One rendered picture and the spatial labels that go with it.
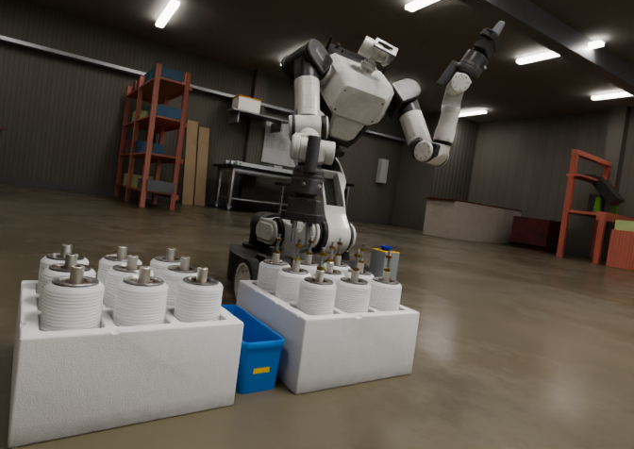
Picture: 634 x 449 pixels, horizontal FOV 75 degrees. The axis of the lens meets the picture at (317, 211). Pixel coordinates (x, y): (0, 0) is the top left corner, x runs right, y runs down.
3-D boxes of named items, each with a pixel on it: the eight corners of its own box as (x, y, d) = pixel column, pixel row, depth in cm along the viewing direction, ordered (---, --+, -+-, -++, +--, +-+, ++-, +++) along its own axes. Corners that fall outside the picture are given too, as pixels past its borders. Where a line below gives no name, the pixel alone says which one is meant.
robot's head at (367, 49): (355, 57, 155) (366, 33, 150) (379, 69, 156) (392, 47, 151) (354, 60, 149) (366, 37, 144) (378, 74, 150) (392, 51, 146)
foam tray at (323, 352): (231, 337, 129) (239, 279, 129) (331, 328, 151) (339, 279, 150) (295, 395, 97) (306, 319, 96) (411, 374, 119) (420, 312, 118)
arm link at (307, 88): (288, 146, 145) (289, 88, 150) (325, 146, 146) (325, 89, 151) (288, 132, 134) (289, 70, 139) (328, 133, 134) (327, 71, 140)
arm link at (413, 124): (408, 169, 156) (392, 118, 163) (426, 174, 165) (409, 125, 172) (435, 155, 148) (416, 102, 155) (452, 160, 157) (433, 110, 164)
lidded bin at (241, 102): (252, 116, 913) (254, 103, 912) (259, 114, 877) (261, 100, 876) (230, 110, 886) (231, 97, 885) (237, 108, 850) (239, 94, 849)
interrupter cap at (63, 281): (50, 278, 77) (50, 274, 77) (95, 278, 81) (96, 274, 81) (52, 289, 71) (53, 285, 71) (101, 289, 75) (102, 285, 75)
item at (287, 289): (274, 340, 111) (282, 274, 110) (266, 328, 120) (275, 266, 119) (308, 340, 114) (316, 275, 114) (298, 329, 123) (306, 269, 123)
